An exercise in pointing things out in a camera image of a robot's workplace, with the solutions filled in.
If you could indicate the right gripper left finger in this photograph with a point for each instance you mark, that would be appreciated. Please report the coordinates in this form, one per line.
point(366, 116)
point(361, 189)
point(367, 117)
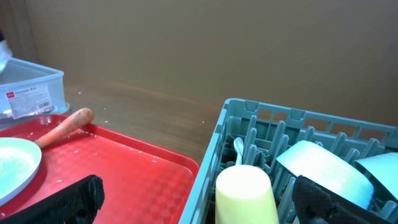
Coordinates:
point(77, 203)

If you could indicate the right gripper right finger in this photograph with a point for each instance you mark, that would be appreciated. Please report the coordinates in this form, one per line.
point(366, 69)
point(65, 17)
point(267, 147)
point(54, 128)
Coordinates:
point(316, 204)

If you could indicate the light blue bowl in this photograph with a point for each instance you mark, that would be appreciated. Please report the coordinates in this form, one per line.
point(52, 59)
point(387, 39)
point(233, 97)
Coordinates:
point(328, 170)

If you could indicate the yellow plastic cup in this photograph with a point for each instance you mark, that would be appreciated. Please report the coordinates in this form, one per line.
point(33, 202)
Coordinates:
point(244, 195)

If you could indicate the light blue plate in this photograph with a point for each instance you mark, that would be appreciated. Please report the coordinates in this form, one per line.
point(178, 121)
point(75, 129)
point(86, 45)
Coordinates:
point(20, 160)

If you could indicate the green bowl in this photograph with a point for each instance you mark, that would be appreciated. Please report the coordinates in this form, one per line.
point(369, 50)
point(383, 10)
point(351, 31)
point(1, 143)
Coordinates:
point(383, 168)

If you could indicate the orange carrot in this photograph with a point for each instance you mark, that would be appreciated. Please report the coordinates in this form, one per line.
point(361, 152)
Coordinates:
point(75, 121)

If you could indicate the white plastic spoon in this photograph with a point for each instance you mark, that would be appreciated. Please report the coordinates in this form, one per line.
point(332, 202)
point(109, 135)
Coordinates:
point(239, 148)

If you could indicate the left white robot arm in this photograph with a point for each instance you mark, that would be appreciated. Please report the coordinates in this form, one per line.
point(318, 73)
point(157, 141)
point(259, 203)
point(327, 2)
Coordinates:
point(5, 52)

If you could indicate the grey dishwasher rack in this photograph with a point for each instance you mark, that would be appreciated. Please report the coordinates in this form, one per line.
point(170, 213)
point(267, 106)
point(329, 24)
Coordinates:
point(271, 130)

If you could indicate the clear plastic storage bin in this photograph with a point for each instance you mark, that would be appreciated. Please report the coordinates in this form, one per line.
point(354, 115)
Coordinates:
point(30, 90)

